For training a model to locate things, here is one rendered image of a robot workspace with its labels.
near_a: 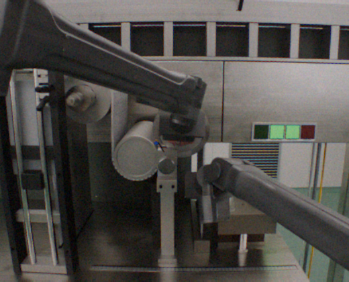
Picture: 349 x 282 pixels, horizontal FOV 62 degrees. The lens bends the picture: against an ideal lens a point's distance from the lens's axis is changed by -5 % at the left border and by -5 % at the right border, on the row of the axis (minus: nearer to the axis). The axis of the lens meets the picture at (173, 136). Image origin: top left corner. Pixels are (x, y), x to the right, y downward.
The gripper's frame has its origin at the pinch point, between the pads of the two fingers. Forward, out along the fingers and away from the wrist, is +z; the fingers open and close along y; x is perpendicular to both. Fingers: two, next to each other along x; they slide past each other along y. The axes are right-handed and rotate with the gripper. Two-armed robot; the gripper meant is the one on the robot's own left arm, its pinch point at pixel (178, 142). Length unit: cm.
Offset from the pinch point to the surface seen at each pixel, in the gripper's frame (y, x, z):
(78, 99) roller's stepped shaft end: -24.0, 4.8, -8.3
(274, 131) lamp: 38, 22, 26
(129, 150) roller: -12.2, 0.2, 6.9
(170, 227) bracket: 0.0, -17.7, 15.1
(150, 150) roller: -6.6, 0.3, 6.3
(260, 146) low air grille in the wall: 119, 130, 234
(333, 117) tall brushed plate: 61, 26, 21
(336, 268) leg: 88, -21, 81
